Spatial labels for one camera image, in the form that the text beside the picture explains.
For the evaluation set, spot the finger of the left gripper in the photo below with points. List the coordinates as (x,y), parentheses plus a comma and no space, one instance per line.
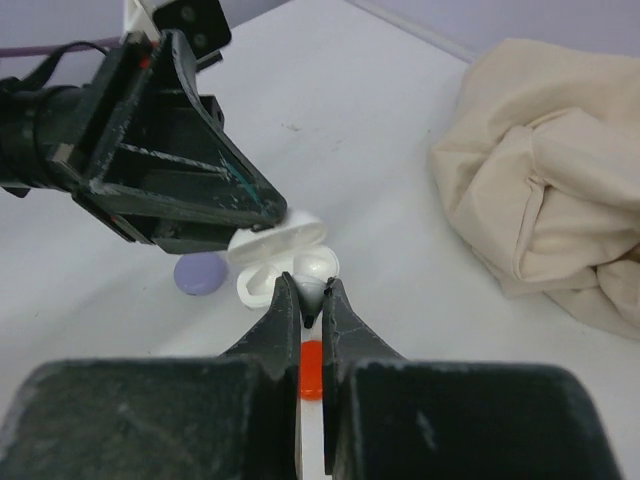
(177,217)
(175,160)

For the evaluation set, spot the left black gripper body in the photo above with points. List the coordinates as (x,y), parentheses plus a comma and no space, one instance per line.
(110,158)

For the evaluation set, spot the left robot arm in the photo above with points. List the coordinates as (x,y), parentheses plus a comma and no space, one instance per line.
(34,117)

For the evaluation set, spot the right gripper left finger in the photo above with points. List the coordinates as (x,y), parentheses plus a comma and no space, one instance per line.
(274,340)

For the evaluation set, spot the white earbud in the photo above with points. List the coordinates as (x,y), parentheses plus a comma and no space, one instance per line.
(311,297)

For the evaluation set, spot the white charging case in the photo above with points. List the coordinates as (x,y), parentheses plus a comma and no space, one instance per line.
(295,246)

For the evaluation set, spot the purple charging case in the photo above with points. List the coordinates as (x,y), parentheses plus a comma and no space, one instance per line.
(200,274)

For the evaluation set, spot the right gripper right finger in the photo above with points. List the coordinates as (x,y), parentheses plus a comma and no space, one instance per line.
(346,338)

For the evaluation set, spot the beige crumpled cloth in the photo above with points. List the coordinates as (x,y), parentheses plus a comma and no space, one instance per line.
(539,175)

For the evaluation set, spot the red charging case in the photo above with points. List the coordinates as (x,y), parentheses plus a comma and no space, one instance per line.
(311,371)

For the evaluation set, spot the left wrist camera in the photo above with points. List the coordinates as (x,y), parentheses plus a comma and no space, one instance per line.
(203,23)

